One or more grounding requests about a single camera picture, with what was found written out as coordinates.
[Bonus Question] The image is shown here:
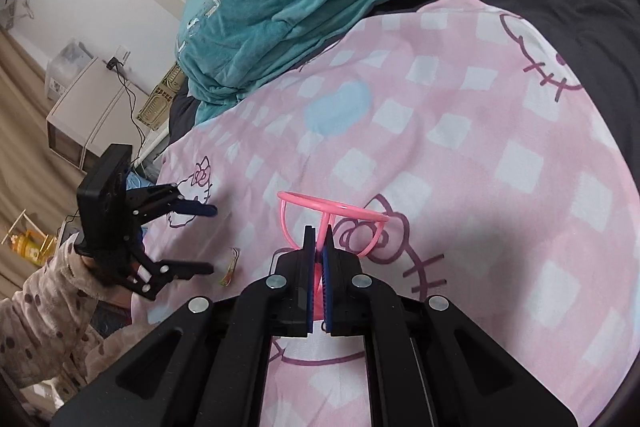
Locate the black charger with cable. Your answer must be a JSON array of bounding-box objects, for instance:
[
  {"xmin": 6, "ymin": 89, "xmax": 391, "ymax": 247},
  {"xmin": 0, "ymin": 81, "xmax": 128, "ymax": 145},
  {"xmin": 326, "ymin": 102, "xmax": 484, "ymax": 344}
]
[{"xmin": 106, "ymin": 58, "xmax": 166, "ymax": 148}]

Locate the yellow bottle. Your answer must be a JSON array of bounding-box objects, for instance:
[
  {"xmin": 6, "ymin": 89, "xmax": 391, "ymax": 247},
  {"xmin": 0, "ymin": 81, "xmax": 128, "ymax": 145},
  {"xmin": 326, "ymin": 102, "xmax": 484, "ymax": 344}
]
[{"xmin": 5, "ymin": 209, "xmax": 56, "ymax": 268}]

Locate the beige plastic crate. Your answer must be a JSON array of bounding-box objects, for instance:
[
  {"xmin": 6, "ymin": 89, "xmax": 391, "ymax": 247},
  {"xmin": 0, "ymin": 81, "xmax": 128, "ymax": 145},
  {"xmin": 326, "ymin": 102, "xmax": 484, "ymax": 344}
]
[{"xmin": 137, "ymin": 62, "xmax": 186, "ymax": 130}]

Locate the small printed wrapper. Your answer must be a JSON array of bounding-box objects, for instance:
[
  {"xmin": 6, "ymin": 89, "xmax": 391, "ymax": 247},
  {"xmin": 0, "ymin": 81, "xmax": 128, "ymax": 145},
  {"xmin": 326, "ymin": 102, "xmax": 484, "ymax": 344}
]
[{"xmin": 217, "ymin": 247, "xmax": 241, "ymax": 286}]

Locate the beige bedside cabinet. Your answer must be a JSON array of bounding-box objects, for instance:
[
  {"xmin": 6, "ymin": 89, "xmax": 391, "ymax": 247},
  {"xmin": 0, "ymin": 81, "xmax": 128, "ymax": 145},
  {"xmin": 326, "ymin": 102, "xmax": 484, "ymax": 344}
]
[{"xmin": 46, "ymin": 57, "xmax": 151, "ymax": 172}]

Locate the pink printed bedsheet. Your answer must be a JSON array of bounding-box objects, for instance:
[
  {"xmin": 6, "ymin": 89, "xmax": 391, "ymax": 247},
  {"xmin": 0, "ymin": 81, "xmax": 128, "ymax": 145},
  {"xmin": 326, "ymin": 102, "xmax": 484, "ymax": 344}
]
[{"xmin": 129, "ymin": 0, "xmax": 640, "ymax": 427}]

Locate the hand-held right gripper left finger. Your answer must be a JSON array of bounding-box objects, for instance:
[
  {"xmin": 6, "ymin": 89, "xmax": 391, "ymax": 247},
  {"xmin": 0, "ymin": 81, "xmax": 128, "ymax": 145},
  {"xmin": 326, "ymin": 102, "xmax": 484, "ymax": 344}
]
[{"xmin": 50, "ymin": 224, "xmax": 318, "ymax": 427}]

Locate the translucent storage box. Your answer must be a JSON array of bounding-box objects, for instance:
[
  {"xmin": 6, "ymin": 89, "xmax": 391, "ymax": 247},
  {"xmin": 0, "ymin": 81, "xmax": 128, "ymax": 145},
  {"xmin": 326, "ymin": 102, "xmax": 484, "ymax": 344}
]
[{"xmin": 46, "ymin": 38, "xmax": 96, "ymax": 100}]

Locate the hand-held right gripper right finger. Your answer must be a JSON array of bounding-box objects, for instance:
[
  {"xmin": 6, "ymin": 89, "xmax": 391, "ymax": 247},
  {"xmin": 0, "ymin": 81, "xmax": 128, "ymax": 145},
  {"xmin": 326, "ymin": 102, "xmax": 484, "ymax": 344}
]
[{"xmin": 320, "ymin": 239, "xmax": 593, "ymax": 427}]

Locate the pink plastic stand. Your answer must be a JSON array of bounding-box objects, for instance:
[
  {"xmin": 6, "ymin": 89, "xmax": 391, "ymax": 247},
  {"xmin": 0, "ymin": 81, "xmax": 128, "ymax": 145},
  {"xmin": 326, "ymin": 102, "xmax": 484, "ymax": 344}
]
[{"xmin": 276, "ymin": 191, "xmax": 391, "ymax": 325}]

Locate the person's left forearm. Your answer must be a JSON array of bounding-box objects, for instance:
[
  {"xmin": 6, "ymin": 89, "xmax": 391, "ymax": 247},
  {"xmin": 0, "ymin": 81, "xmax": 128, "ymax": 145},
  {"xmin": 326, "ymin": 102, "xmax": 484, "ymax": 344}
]
[{"xmin": 0, "ymin": 234, "xmax": 133, "ymax": 388}]

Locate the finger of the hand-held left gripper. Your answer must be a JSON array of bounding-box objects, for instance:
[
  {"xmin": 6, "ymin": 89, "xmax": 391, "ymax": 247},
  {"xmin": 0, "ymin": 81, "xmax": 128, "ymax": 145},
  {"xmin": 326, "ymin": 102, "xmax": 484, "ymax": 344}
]
[
  {"xmin": 119, "ymin": 234, "xmax": 216, "ymax": 304},
  {"xmin": 124, "ymin": 183, "xmax": 219, "ymax": 224}
]

